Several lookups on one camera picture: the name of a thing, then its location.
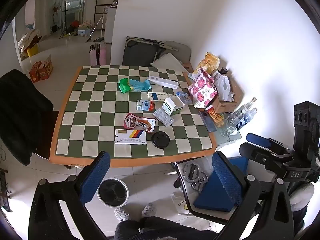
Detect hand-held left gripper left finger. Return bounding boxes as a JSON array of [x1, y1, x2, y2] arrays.
[[28, 151, 111, 240]]

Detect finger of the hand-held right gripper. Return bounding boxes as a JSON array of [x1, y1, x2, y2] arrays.
[[246, 133, 292, 155], [239, 142, 293, 172]]

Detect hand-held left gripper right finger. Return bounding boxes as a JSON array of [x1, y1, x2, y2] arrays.
[[212, 151, 295, 240]]

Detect round bin with black liner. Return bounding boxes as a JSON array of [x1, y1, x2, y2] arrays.
[[97, 177, 129, 208]]

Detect white box with coloured stripes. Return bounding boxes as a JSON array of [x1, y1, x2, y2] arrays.
[[114, 128, 147, 146]]

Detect red snack pouch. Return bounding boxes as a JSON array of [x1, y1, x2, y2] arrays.
[[124, 113, 156, 133]]

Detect black cup lid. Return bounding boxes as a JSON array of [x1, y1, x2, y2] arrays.
[[151, 130, 171, 149]]

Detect small blue white milk carton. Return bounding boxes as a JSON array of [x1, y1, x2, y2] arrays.
[[136, 99, 154, 112]]

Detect person's right forearm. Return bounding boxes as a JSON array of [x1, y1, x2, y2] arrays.
[[289, 182, 316, 213]]

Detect blue foam block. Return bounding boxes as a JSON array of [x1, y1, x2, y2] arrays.
[[193, 156, 248, 213]]

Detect plastic bottle with blue label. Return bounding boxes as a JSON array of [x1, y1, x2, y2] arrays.
[[221, 107, 258, 137]]

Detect clear glass bottle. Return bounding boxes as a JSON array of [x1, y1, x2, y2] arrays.
[[234, 96, 258, 121]]

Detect brown cardboard box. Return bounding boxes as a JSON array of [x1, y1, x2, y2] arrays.
[[205, 74, 244, 114]]

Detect orange snack packet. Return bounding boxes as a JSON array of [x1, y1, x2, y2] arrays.
[[206, 106, 225, 128]]

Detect dark smartphone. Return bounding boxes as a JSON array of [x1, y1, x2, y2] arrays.
[[199, 110, 217, 133]]

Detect white bag with yellow print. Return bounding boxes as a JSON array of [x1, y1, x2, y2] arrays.
[[170, 192, 193, 216]]

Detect green white checkered tablecloth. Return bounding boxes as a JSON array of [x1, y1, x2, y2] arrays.
[[49, 65, 217, 168]]

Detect white plastic bag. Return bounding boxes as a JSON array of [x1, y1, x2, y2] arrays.
[[212, 71, 236, 102]]

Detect pink floral paper bag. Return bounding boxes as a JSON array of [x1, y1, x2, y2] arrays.
[[187, 67, 218, 109]]

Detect person's legs in dark pants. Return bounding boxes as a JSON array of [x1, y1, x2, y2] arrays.
[[114, 216, 218, 240]]

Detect small blue foil packet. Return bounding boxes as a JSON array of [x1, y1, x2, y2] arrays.
[[175, 91, 193, 105]]

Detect clear blister pack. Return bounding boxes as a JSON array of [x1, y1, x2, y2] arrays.
[[152, 108, 176, 128]]

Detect open white green box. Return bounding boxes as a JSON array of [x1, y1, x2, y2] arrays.
[[161, 96, 186, 117]]

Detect yellow snack bag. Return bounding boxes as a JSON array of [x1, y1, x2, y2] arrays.
[[196, 52, 221, 76]]

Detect black padded chair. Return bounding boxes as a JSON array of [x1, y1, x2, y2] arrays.
[[0, 69, 60, 166]]

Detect green and blue wipes packet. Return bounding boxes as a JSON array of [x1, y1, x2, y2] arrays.
[[118, 78, 152, 94]]

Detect white and blue medicine box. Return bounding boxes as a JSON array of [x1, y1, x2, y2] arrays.
[[147, 92, 169, 103]]

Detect long white carton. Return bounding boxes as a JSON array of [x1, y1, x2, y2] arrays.
[[148, 75, 179, 90]]

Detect grey chair cushion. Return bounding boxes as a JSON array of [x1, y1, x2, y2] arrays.
[[162, 40, 192, 63]]

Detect white board sheet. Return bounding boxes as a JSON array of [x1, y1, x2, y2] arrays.
[[150, 53, 187, 72]]

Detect red printed carton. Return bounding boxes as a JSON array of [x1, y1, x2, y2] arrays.
[[38, 54, 54, 81], [28, 61, 42, 84]]

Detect pink suitcase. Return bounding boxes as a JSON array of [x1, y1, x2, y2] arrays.
[[89, 43, 107, 66]]

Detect grey folding bed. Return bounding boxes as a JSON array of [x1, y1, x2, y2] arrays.
[[122, 36, 179, 67]]

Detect yellow bin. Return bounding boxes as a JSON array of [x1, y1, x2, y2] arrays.
[[26, 45, 39, 58]]

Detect white refrigerator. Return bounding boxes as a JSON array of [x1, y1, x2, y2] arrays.
[[103, 6, 118, 44]]

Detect pile of white bags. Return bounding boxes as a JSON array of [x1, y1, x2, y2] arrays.
[[18, 28, 42, 53]]

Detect black coat rack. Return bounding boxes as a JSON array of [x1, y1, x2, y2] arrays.
[[59, 0, 73, 39]]

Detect metal ring parts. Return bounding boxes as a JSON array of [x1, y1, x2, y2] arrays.
[[182, 162, 209, 191]]

